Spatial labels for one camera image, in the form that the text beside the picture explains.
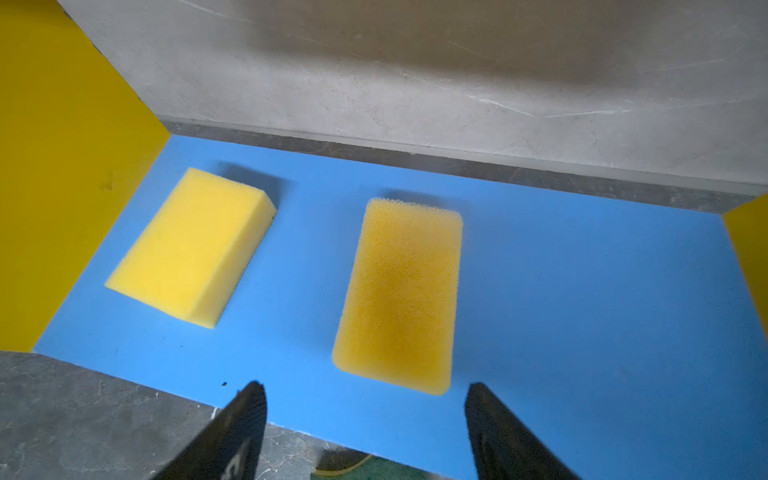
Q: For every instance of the yellow rectangular sponge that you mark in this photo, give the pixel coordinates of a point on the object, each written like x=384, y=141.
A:
x=398, y=319

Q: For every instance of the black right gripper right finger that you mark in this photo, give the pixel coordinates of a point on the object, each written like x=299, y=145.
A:
x=502, y=445

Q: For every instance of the dark green wavy sponge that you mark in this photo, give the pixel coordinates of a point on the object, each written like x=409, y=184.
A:
x=347, y=464

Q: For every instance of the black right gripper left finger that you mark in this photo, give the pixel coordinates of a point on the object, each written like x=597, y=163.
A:
x=230, y=445

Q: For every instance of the yellow shelf unit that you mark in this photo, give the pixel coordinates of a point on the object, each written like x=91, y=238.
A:
x=76, y=142

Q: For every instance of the blue lower shelf board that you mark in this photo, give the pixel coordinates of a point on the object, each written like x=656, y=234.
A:
x=622, y=334

